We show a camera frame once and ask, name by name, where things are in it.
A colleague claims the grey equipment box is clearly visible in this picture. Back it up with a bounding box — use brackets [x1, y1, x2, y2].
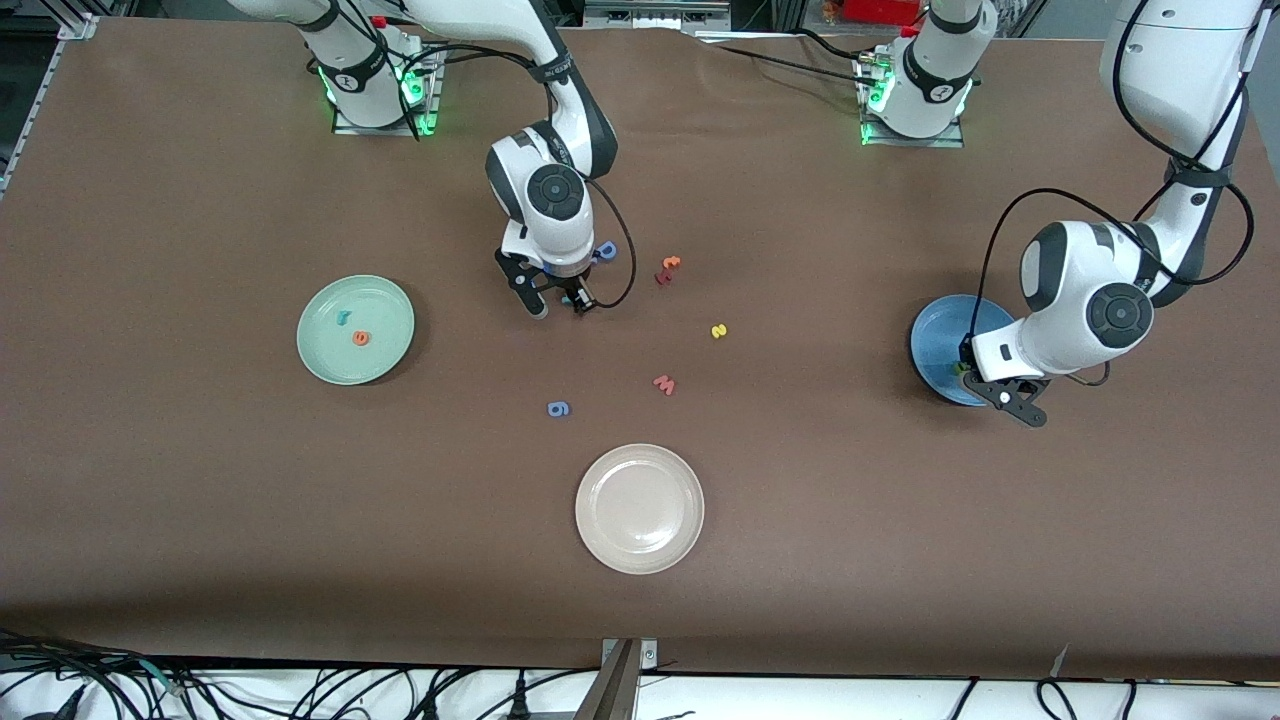
[583, 0, 733, 31]

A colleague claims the beige plate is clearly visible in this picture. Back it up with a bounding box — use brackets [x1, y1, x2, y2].
[574, 443, 706, 576]

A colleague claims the black cable on table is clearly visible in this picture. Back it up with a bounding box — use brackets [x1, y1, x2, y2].
[790, 27, 873, 61]
[695, 35, 869, 83]

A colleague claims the brown table cover sheet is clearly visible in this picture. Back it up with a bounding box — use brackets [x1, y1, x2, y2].
[0, 18, 1280, 683]

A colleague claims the aluminium frame beam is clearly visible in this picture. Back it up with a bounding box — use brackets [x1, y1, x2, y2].
[573, 640, 643, 720]

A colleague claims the blue plate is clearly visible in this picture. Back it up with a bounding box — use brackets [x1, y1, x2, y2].
[909, 293, 1021, 408]

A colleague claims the aluminium table edge rail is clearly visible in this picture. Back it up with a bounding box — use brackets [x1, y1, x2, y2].
[0, 40, 63, 196]

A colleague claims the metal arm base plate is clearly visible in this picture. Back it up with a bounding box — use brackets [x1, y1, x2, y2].
[332, 40, 446, 136]
[858, 50, 967, 149]

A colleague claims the pale green plate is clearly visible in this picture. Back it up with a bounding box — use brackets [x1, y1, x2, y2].
[296, 274, 416, 387]

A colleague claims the thick black cable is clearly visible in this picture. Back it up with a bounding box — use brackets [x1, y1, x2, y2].
[0, 628, 201, 701]

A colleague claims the red background object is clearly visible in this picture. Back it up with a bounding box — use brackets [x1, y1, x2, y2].
[820, 0, 926, 26]

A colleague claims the metal bracket plate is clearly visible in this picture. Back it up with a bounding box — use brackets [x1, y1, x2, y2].
[600, 638, 659, 671]

